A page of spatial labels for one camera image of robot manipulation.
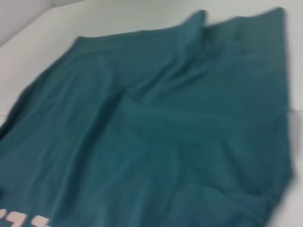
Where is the teal t-shirt with FREE print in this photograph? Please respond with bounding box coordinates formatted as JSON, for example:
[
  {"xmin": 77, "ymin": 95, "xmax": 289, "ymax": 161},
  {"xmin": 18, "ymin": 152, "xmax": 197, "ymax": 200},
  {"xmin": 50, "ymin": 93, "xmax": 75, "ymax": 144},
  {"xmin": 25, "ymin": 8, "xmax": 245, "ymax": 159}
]
[{"xmin": 0, "ymin": 7, "xmax": 296, "ymax": 227}]

